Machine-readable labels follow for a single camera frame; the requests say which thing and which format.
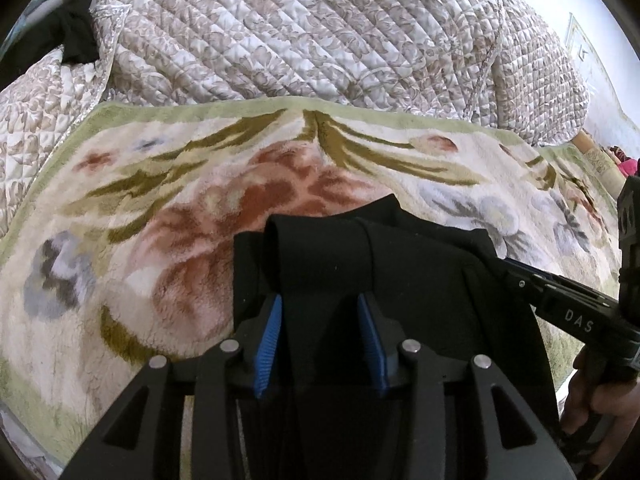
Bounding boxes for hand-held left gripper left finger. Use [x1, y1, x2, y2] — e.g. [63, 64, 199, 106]
[60, 294, 285, 480]

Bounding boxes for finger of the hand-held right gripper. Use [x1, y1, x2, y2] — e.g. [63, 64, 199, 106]
[492, 256, 622, 311]

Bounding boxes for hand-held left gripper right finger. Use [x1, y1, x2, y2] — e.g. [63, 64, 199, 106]
[356, 292, 577, 480]

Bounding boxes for black pants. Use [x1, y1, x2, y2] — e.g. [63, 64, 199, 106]
[232, 195, 562, 480]

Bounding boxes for person's right hand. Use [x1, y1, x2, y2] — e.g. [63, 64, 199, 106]
[559, 349, 640, 467]

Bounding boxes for patterned beige roll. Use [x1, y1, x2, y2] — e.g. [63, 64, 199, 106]
[572, 130, 626, 192]

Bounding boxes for pink cloth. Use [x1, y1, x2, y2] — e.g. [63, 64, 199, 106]
[612, 146, 640, 179]

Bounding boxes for floral fleece blanket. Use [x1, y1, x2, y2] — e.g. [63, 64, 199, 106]
[0, 100, 623, 468]

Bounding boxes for quilted patterned bedspread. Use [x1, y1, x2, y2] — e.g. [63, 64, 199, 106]
[0, 0, 593, 241]

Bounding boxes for dark cloth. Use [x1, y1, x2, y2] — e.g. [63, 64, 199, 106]
[0, 0, 101, 92]

